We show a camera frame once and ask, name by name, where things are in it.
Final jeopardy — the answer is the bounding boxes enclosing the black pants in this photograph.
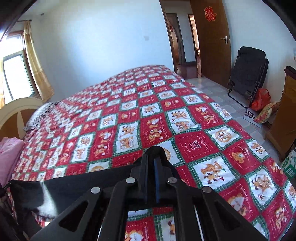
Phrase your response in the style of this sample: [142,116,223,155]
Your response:
[9,161,140,224]

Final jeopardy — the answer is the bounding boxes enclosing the green white cardboard box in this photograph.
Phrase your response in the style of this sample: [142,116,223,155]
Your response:
[281,148,296,179]

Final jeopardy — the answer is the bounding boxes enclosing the wooden cabinet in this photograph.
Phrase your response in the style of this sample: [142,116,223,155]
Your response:
[265,66,296,160]

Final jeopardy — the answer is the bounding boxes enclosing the pink folded blanket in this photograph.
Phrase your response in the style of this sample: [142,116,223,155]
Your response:
[0,137,25,187]

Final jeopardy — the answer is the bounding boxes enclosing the floral cushion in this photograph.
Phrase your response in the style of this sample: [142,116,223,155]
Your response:
[254,101,280,124]

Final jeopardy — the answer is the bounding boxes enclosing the striped grey pillow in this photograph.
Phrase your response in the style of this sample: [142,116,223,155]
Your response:
[23,101,59,132]

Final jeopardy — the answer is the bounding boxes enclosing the red plastic bag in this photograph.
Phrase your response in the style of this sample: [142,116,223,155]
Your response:
[251,88,271,111]

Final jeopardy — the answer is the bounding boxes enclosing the yellow curtain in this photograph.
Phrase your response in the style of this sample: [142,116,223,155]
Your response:
[23,21,54,102]

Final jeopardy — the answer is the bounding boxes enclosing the cream wooden headboard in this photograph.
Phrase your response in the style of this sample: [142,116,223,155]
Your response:
[1,97,44,140]

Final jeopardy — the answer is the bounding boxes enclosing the window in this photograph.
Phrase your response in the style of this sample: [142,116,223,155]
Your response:
[1,31,39,104]

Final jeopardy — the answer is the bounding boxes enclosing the brown wooden door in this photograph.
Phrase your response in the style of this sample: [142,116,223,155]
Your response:
[190,0,231,87]

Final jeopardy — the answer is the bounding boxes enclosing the red door decoration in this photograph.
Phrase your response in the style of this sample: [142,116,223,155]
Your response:
[204,6,217,22]

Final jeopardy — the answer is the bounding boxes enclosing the silver door handle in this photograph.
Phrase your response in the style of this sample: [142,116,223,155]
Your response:
[220,36,228,45]

